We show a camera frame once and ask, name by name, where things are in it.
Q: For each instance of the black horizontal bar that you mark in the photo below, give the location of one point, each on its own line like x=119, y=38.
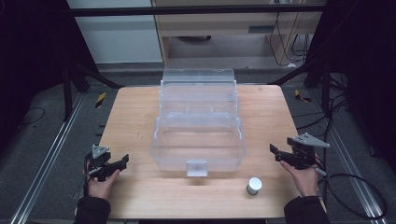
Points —
x=193, y=10

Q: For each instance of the person's right hand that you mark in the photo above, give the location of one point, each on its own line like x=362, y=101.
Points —
x=303, y=180

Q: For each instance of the small white cylinder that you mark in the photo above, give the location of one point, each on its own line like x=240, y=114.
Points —
x=254, y=185

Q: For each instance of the clear plastic storage box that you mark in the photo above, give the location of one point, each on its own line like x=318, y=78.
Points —
x=198, y=146

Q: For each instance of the yellow tool right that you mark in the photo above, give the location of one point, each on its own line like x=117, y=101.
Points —
x=301, y=96

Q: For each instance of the white cabinet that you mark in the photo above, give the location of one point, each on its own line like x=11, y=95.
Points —
x=118, y=40

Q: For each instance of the black metal stand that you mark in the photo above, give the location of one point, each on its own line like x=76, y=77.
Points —
x=67, y=93
x=325, y=90

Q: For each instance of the metal floor rail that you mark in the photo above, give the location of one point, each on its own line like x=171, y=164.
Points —
x=351, y=165
x=46, y=158

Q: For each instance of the light wooden cabinet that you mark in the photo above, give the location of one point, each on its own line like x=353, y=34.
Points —
x=236, y=25

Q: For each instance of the yellow tool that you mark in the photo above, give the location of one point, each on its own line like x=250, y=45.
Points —
x=100, y=99
x=301, y=96

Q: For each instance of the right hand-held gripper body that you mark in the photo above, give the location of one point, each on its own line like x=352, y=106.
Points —
x=303, y=152

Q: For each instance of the person's left hand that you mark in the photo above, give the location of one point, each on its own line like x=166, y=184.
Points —
x=101, y=186

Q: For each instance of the yellow tool left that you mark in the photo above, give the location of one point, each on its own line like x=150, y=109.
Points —
x=100, y=99

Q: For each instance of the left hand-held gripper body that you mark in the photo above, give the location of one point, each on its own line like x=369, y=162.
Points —
x=100, y=164

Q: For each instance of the black curtain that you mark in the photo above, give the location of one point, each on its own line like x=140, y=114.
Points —
x=28, y=62
x=367, y=62

